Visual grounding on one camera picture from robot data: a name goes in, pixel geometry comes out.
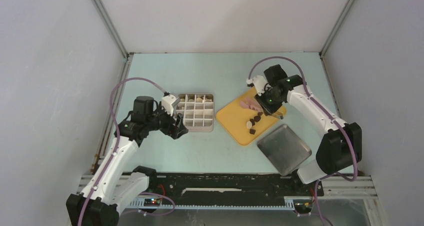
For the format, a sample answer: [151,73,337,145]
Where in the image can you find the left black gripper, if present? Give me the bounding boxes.
[146,102,188,139]

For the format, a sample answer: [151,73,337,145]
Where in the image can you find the pink handled metal tongs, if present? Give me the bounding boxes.
[239,98,263,113]

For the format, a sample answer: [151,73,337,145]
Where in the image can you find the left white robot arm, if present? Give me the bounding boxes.
[66,93,188,225]

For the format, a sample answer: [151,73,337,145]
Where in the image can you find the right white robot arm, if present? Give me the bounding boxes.
[246,65,362,195]

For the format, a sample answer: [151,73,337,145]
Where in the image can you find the white compartment chocolate box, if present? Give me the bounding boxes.
[177,93,215,133]

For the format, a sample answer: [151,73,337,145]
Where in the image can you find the yellow plastic tray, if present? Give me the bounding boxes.
[215,88,282,146]

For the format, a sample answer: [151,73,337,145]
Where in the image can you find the silver metal box lid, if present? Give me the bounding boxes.
[256,124,312,176]

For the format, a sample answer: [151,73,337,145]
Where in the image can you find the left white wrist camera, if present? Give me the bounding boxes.
[161,92,181,116]

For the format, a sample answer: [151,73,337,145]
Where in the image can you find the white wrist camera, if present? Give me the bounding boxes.
[161,92,181,116]
[246,75,271,96]

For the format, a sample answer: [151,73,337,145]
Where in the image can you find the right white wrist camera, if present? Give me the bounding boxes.
[246,75,271,96]

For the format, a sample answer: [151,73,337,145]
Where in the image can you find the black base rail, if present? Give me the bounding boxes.
[132,166,324,208]

